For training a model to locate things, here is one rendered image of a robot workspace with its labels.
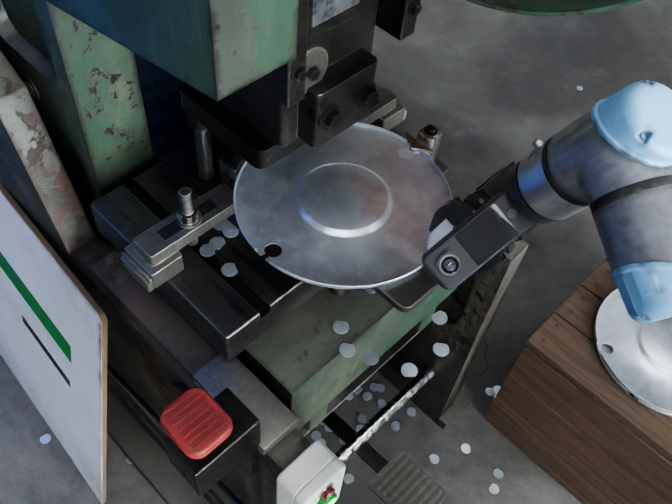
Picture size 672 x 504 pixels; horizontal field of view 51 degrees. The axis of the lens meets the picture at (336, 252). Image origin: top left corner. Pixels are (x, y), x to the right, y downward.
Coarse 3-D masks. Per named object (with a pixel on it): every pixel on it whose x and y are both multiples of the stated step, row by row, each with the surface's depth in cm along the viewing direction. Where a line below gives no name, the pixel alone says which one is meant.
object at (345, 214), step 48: (336, 144) 99; (384, 144) 100; (240, 192) 93; (288, 192) 93; (336, 192) 93; (384, 192) 94; (432, 192) 95; (288, 240) 89; (336, 240) 89; (384, 240) 90; (336, 288) 85
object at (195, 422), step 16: (176, 400) 77; (192, 400) 77; (208, 400) 77; (160, 416) 76; (176, 416) 76; (192, 416) 76; (208, 416) 76; (224, 416) 76; (176, 432) 75; (192, 432) 75; (208, 432) 75; (224, 432) 75; (192, 448) 74; (208, 448) 74
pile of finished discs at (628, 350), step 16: (608, 304) 138; (608, 320) 136; (624, 320) 136; (608, 336) 134; (624, 336) 134; (640, 336) 134; (656, 336) 134; (608, 352) 132; (624, 352) 132; (640, 352) 132; (656, 352) 132; (608, 368) 129; (624, 368) 130; (640, 368) 130; (656, 368) 130; (624, 384) 127; (640, 384) 128; (656, 384) 128; (640, 400) 126; (656, 400) 126
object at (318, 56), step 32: (320, 0) 71; (352, 0) 75; (320, 32) 75; (352, 32) 79; (320, 64) 76; (352, 64) 80; (256, 96) 80; (320, 96) 77; (352, 96) 81; (256, 128) 84; (288, 128) 81; (320, 128) 80
